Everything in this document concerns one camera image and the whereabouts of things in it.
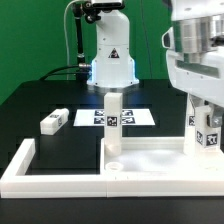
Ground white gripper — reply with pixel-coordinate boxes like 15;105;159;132
166;49;224;128

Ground white desk top tray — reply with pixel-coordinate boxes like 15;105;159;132
100;137;224;176

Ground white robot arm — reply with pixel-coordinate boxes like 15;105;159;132
89;0;224;128

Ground fiducial marker base sheet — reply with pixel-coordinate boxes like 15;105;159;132
74;109;155;126

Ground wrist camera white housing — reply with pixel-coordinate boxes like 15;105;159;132
161;27;175;50

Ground black cables on table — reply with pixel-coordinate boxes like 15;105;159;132
39;64;92;82

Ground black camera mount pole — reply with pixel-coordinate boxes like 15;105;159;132
72;0;129;87

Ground grey cable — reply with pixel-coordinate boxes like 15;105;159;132
63;0;81;67

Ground white U-shaped obstacle frame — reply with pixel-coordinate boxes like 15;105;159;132
0;139;224;198

